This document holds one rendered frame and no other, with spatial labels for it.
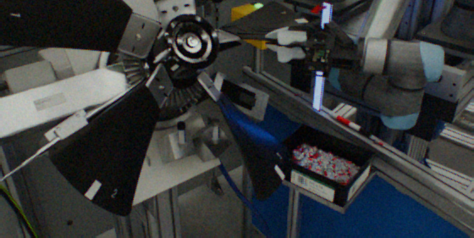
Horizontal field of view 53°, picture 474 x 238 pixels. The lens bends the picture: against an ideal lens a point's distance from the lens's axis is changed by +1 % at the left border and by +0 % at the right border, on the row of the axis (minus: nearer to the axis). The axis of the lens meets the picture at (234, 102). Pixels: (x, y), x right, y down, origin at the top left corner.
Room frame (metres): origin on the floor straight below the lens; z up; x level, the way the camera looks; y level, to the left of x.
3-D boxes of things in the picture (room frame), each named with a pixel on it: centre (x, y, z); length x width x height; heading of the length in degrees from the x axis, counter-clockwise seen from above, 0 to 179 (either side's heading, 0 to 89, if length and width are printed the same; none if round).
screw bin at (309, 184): (0.94, -0.22, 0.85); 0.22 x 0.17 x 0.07; 52
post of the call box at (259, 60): (1.41, -0.08, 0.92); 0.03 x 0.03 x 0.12; 36
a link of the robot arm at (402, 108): (0.88, -0.35, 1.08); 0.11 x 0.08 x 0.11; 40
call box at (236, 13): (1.41, -0.08, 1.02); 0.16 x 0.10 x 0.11; 36
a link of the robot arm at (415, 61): (0.86, -0.36, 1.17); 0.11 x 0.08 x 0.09; 73
